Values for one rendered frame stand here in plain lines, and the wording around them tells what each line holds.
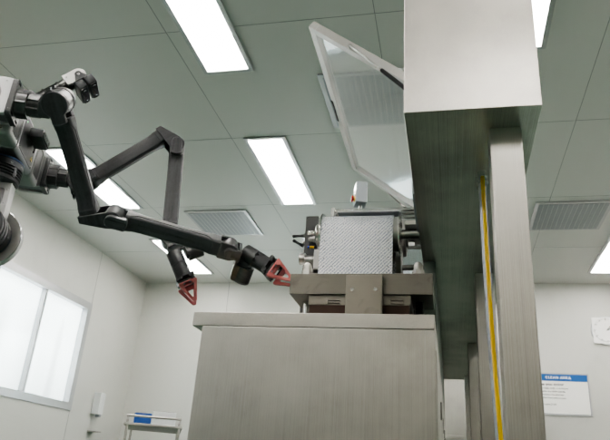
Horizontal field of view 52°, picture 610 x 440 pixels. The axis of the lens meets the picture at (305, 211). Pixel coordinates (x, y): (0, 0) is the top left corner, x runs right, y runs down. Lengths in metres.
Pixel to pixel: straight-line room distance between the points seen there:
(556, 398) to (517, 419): 6.46
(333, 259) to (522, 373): 1.01
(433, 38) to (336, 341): 0.80
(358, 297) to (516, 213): 0.66
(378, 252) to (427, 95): 0.86
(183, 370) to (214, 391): 6.46
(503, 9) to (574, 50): 2.57
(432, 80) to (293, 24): 2.40
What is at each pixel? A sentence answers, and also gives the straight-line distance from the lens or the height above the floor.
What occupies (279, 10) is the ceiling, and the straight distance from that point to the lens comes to 3.54.
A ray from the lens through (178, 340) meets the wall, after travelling 8.30.
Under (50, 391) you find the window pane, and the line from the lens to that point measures 7.14.
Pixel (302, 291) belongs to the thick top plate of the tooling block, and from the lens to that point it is 1.79.
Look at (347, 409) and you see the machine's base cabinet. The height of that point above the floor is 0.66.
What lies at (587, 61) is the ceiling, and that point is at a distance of 4.02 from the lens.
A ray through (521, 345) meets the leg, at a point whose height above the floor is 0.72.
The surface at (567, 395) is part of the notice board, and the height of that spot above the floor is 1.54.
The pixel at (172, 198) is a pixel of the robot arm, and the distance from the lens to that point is 2.38.
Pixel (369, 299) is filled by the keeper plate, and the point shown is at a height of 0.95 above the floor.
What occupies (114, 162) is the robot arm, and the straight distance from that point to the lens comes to 2.45.
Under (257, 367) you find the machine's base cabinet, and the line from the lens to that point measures 1.70.
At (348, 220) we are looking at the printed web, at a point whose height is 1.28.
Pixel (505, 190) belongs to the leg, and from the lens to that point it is 1.22.
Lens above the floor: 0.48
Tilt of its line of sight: 23 degrees up
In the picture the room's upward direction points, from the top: 4 degrees clockwise
